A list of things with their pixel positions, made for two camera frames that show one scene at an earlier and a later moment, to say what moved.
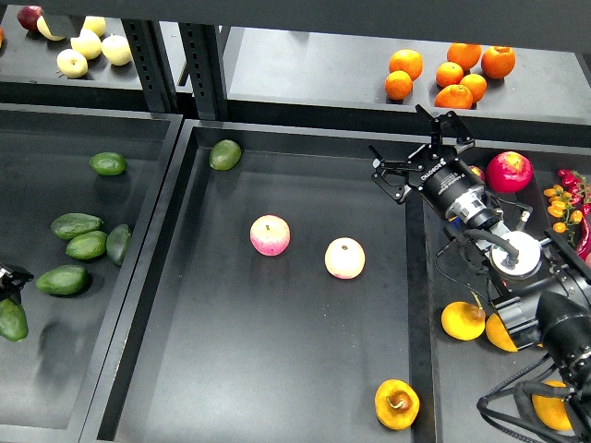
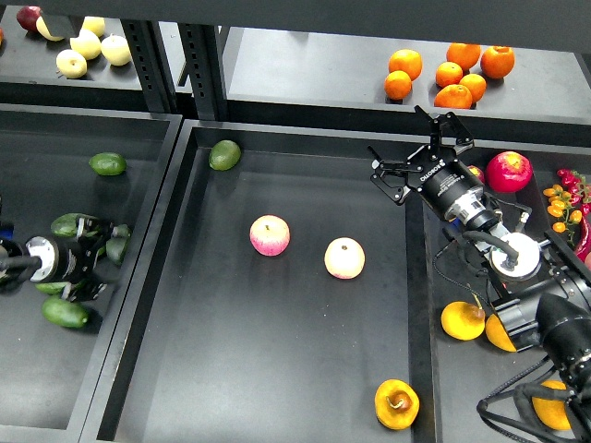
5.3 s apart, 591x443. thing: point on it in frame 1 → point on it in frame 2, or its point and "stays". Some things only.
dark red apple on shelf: x=28 y=17 stays
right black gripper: x=437 y=173 stays
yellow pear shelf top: x=97 y=24 stays
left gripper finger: x=12 y=279 → x=70 y=259
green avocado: x=14 y=324 → x=64 y=312
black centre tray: x=282 y=293 stays
